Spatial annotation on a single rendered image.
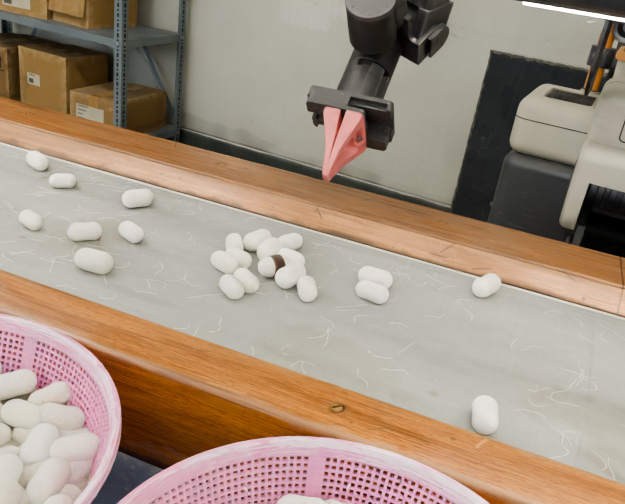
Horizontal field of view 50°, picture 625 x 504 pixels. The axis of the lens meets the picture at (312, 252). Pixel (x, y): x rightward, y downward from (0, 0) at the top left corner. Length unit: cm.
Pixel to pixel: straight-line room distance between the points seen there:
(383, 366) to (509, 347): 14
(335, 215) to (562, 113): 79
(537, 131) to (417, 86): 132
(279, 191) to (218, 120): 239
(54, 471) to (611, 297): 57
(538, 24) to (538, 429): 219
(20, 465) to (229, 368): 15
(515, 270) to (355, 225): 19
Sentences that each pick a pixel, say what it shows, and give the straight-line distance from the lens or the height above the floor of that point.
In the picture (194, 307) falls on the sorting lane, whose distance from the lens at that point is 63.
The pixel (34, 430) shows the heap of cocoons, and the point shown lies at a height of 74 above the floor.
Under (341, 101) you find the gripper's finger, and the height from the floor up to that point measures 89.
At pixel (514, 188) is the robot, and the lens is 154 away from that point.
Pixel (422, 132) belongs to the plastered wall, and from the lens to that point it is 280.
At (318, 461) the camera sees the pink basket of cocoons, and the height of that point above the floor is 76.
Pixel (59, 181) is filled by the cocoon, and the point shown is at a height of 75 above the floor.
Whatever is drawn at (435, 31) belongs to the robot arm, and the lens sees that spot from 88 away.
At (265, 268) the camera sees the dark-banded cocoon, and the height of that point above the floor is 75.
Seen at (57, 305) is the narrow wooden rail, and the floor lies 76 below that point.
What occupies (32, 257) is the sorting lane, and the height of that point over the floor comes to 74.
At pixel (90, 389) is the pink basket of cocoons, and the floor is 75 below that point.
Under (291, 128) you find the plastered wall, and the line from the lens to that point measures 303.
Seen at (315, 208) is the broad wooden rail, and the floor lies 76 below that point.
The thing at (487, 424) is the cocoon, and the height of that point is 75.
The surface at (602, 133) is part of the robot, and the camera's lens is 124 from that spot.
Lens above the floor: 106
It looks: 25 degrees down
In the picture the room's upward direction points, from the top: 9 degrees clockwise
